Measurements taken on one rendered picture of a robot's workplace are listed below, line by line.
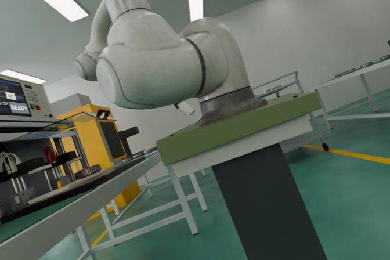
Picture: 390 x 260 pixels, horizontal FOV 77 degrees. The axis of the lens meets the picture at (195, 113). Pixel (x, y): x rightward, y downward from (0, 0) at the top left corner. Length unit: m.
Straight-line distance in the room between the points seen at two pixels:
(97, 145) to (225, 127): 4.34
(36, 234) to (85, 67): 0.57
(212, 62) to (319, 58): 6.54
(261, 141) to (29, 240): 0.46
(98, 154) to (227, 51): 4.30
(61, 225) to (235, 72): 0.51
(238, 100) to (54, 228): 0.48
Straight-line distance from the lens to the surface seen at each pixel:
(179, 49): 0.58
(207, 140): 0.54
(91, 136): 4.84
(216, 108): 0.64
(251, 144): 0.56
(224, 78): 0.63
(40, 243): 0.53
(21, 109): 1.32
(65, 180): 1.36
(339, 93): 7.15
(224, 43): 0.66
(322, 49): 7.21
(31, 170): 1.10
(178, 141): 0.56
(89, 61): 0.93
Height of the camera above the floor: 0.80
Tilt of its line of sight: 4 degrees up
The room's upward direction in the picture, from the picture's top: 22 degrees counter-clockwise
